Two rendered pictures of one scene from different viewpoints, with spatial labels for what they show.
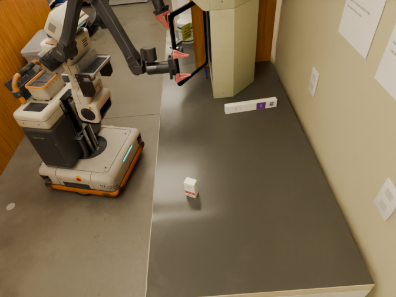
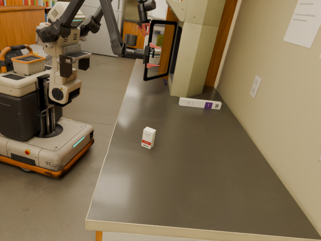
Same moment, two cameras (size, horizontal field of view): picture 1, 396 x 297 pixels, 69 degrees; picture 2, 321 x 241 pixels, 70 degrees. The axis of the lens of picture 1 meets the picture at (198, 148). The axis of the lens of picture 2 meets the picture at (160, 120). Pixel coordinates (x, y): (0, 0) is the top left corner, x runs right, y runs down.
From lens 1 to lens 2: 0.43 m
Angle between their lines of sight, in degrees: 19
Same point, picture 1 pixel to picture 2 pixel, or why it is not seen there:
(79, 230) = (10, 201)
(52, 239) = not seen: outside the picture
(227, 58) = (188, 63)
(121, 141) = (75, 131)
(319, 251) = (266, 206)
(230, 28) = (196, 39)
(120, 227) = (52, 206)
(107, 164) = (58, 145)
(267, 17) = (217, 52)
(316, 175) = (256, 154)
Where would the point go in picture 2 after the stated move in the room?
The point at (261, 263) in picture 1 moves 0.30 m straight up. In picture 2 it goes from (212, 206) to (242, 124)
